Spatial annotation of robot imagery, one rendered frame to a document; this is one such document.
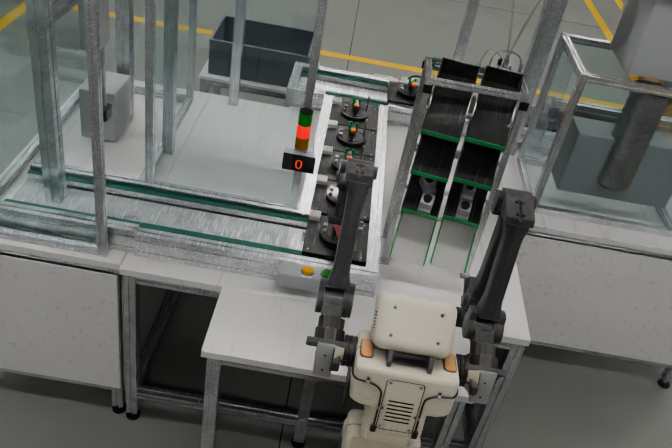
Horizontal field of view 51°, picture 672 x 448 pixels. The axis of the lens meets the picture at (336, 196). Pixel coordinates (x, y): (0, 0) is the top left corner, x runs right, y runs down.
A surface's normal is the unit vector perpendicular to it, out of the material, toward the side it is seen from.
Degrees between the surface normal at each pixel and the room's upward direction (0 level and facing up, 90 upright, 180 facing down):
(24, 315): 90
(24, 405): 0
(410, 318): 48
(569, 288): 90
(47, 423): 0
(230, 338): 0
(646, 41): 90
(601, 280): 90
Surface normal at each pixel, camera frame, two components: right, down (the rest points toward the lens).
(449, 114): 0.03, -0.51
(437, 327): 0.04, -0.13
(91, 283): -0.09, 0.56
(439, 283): 0.15, -0.81
